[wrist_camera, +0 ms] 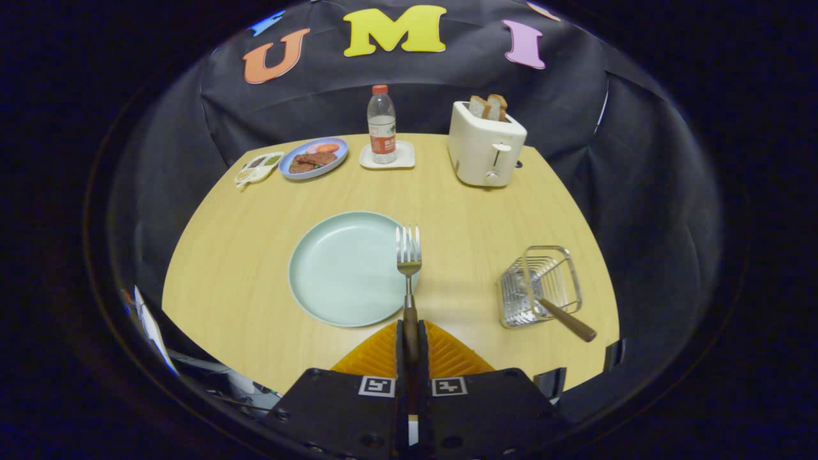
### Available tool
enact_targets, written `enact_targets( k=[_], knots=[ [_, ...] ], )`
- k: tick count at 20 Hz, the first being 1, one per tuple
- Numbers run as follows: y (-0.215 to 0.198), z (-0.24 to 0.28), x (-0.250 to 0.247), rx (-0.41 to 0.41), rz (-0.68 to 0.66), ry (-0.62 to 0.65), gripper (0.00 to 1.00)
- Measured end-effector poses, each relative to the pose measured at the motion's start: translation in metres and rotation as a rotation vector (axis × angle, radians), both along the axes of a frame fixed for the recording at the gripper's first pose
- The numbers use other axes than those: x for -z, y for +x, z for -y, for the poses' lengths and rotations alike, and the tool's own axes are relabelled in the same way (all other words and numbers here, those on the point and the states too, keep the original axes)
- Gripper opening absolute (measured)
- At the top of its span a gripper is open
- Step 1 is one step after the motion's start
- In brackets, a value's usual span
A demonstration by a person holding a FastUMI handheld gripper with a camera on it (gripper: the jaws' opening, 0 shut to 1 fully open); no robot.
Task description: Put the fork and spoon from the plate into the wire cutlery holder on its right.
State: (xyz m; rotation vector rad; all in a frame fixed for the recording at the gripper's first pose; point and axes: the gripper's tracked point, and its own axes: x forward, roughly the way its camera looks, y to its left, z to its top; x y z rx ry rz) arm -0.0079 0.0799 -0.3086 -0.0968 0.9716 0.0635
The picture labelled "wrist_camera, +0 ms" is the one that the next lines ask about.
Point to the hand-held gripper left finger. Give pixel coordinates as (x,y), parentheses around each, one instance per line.
(401,409)

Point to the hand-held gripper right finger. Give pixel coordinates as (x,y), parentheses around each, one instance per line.
(423,409)

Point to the light green plate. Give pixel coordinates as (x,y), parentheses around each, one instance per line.
(345,268)

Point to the white square coaster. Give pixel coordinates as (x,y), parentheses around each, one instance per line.
(406,156)

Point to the blue plate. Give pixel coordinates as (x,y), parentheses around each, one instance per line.
(337,160)

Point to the white toaster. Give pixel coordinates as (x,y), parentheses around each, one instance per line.
(476,153)

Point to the brown meat slices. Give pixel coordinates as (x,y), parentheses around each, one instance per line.
(313,160)

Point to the orange food piece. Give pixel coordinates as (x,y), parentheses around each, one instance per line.
(328,147)

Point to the white divided condiment dish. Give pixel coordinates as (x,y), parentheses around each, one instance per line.
(259,169)

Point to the clear water bottle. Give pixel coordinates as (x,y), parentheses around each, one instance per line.
(381,128)

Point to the toast bread slice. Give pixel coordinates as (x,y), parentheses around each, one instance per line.
(497,107)
(479,107)

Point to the black backdrop cloth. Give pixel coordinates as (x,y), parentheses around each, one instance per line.
(639,160)

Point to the black table edge bracket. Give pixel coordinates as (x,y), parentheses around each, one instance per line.
(613,354)
(549,383)

